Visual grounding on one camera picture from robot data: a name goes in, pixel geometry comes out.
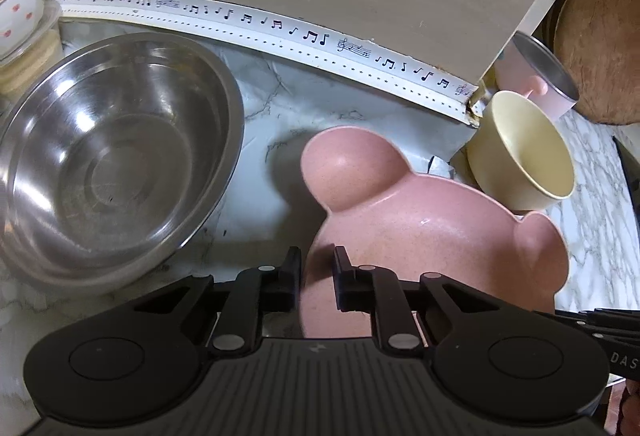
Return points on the cream yellow bowl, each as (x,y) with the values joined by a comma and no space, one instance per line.
(518,157)

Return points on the clear plastic food container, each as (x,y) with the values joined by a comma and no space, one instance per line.
(38,53)

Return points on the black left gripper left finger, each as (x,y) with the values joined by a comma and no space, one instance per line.
(243,303)

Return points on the white floral ceramic bowl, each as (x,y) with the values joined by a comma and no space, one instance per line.
(18,19)

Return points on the person's right hand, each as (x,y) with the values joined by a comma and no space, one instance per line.
(629,417)

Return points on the pink bear-shaped plate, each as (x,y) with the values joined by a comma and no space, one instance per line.
(385,214)

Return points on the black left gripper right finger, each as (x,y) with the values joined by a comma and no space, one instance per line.
(378,292)

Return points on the large stainless steel bowl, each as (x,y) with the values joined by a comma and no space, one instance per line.
(114,159)

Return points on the pink steel-lined pot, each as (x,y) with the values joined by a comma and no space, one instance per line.
(526,66)

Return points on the music note edge strip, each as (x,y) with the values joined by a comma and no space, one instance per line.
(334,52)

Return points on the round wooden cutting board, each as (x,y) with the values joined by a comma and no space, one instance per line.
(597,41)

